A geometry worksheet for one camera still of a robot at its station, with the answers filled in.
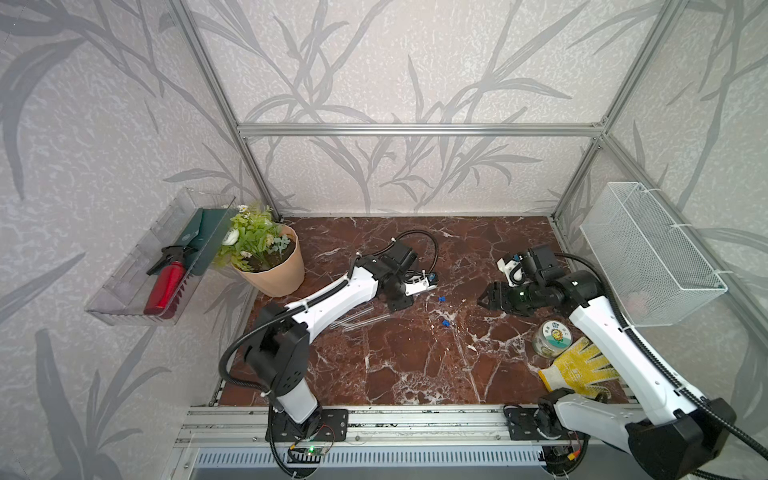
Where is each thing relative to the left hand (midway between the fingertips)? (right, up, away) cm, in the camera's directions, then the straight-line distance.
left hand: (406, 295), depth 85 cm
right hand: (+20, 0, -10) cm, 23 cm away
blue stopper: (+12, -3, +11) cm, 16 cm away
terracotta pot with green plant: (-42, +12, +2) cm, 44 cm away
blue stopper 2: (+12, -10, +6) cm, 17 cm away
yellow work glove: (+46, -21, -3) cm, 51 cm away
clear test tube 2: (-17, -8, +8) cm, 21 cm away
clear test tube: (-11, -9, +6) cm, 16 cm away
